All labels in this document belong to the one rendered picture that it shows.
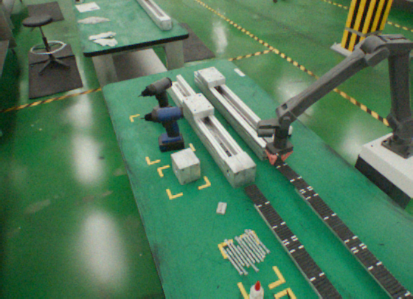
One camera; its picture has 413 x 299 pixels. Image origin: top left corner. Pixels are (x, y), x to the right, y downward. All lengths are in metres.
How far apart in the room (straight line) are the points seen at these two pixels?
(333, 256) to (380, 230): 0.21
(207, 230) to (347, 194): 0.58
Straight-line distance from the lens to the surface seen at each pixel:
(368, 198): 1.36
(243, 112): 1.58
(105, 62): 2.80
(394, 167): 1.43
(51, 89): 3.98
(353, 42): 4.47
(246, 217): 1.19
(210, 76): 1.78
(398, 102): 1.34
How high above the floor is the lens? 1.74
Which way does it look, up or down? 38 degrees down
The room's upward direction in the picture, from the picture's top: 3 degrees counter-clockwise
